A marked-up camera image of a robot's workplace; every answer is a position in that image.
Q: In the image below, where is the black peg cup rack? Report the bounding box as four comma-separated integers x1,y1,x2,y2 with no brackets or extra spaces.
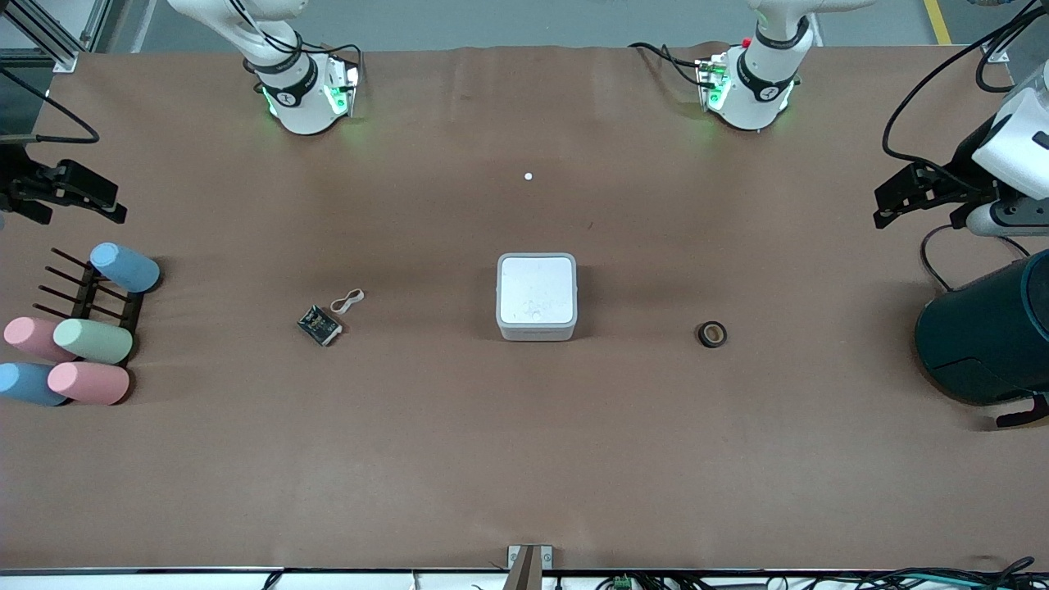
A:
34,247,146,365

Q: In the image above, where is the black curved foot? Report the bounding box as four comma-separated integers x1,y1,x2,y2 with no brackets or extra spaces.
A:
996,393,1049,429

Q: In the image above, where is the pink plastic cup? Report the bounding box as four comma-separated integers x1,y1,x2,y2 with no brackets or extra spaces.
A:
2,316,79,363
47,361,130,406

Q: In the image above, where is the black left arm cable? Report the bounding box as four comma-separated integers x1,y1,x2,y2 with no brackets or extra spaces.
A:
882,0,1049,166

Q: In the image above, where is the black left base cable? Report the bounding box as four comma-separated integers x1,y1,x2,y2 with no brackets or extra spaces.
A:
629,41,712,88

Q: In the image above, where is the dark teal cylinder container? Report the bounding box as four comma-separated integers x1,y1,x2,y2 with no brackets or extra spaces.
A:
915,250,1049,406

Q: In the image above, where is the aluminium frame profile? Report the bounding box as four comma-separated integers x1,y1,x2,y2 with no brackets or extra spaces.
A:
0,0,116,75
979,0,1049,65

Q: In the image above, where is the white square trash bin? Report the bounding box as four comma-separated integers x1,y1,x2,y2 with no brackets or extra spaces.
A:
496,252,579,343

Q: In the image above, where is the black right base cable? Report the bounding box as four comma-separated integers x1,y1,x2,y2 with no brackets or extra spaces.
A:
305,41,365,87

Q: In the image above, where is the blue plastic cup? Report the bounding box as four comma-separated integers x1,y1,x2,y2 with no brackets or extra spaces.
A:
0,362,70,407
89,242,162,294

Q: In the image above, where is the black cable on table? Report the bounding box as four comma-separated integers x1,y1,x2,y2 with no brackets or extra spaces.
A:
920,223,1032,293

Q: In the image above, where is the black base cable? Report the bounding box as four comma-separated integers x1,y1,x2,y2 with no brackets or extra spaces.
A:
305,41,365,87
629,41,712,88

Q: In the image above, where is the black cable bundle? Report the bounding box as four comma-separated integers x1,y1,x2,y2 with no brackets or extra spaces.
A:
852,557,1043,590

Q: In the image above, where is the metal table edge bracket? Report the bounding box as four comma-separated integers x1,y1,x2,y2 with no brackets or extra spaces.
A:
506,545,554,590

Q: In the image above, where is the green plastic cup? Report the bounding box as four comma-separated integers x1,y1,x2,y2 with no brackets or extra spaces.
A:
52,318,134,365

